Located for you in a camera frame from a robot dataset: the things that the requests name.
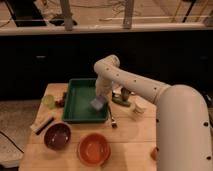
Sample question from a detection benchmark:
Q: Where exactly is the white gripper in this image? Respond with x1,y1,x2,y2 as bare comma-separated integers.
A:
95,77,112,97

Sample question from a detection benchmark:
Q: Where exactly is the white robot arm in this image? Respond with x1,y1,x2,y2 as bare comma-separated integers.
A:
94,55,213,171

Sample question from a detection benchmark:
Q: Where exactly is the green plastic tray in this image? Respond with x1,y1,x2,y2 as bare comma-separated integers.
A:
62,78,108,124

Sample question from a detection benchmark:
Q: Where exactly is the green toy with figures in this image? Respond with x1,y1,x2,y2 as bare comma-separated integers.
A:
112,87,131,107

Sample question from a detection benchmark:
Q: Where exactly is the metal fork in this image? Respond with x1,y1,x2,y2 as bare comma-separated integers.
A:
108,105,117,128

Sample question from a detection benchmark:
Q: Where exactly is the white cup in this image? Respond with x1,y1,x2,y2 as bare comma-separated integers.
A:
132,102,146,118

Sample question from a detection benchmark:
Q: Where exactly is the dark red small toy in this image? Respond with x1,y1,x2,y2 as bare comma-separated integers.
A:
55,92,67,108

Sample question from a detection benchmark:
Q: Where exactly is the yellow-green cup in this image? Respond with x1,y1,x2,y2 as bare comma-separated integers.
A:
41,95,55,109

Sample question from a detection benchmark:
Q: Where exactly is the wooden table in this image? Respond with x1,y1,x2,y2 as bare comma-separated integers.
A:
18,82,174,171

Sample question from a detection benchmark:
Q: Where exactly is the orange bowl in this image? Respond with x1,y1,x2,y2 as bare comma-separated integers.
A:
77,133,111,167

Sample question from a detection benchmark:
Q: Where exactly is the purple bowl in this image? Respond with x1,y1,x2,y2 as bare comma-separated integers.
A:
44,123,71,150

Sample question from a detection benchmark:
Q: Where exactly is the orange fruit toy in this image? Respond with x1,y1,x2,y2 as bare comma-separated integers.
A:
150,147,157,161

